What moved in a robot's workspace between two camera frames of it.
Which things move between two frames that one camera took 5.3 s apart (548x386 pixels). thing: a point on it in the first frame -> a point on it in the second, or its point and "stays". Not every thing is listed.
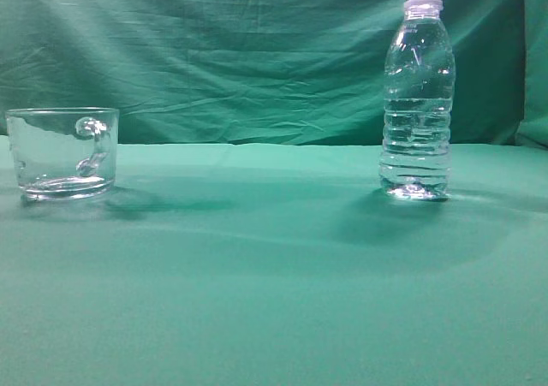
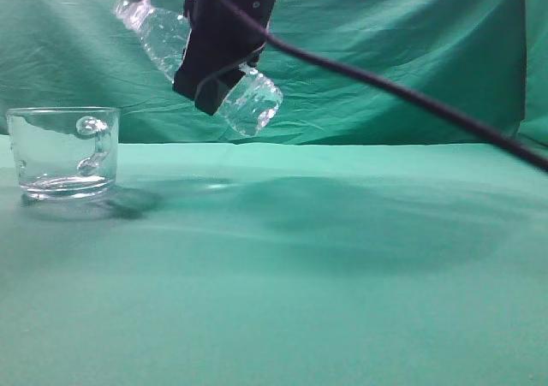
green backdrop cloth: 268,59 stays
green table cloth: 277,264 stays
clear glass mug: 64,153 stays
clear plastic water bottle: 419,72 -> 251,102
